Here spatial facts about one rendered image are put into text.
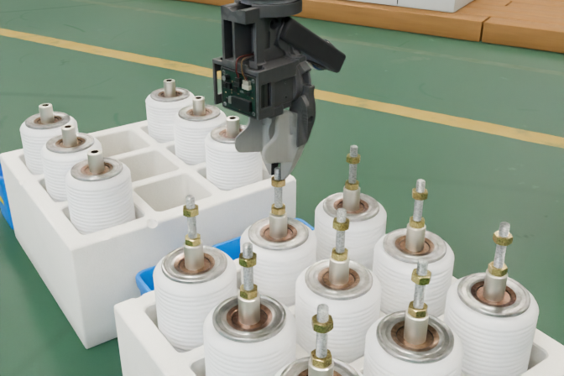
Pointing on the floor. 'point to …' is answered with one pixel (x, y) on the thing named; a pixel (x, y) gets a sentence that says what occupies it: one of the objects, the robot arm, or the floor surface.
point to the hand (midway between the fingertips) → (282, 164)
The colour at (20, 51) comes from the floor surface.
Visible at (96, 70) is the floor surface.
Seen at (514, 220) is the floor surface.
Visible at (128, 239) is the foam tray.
